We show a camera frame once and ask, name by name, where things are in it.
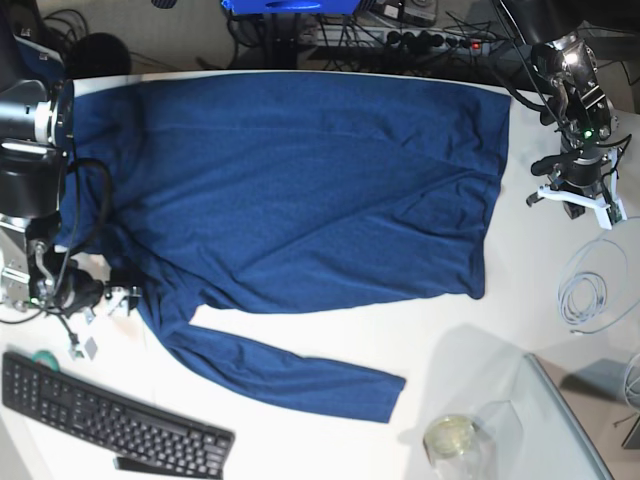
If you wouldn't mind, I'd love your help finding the dark blue t-shirt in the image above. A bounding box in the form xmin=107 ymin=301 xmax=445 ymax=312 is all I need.
xmin=57 ymin=72 xmax=510 ymax=423

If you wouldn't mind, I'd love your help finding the white camera bracket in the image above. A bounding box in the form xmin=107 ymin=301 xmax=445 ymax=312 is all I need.
xmin=64 ymin=284 xmax=144 ymax=362
xmin=526 ymin=146 xmax=628 ymax=230

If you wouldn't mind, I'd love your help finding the green tape roll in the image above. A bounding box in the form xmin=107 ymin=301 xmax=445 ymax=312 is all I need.
xmin=31 ymin=350 xmax=60 ymax=372

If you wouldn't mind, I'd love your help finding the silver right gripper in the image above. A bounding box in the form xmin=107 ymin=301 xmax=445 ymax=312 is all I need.
xmin=1 ymin=214 xmax=143 ymax=316

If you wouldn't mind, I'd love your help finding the coiled white cable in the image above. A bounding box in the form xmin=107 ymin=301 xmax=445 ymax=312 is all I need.
xmin=557 ymin=215 xmax=640 ymax=335

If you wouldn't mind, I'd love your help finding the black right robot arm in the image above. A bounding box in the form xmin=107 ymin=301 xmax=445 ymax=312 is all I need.
xmin=1 ymin=1 xmax=131 ymax=321

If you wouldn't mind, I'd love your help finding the black round stool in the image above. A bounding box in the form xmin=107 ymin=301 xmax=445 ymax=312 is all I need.
xmin=65 ymin=32 xmax=132 ymax=79

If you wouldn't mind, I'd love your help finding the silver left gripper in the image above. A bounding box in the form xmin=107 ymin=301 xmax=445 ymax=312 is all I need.
xmin=529 ymin=32 xmax=614 ymax=219

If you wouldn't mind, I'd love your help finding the black computer keyboard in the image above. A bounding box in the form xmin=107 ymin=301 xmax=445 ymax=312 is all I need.
xmin=1 ymin=352 xmax=235 ymax=479

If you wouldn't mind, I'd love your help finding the clear glass jar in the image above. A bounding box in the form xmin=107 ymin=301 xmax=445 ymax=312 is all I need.
xmin=423 ymin=401 xmax=524 ymax=479

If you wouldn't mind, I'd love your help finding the blue box with hole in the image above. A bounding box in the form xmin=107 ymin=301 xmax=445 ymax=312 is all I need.
xmin=221 ymin=0 xmax=360 ymax=15

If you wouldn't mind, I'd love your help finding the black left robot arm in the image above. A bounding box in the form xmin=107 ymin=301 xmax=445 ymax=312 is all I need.
xmin=493 ymin=1 xmax=628 ymax=230

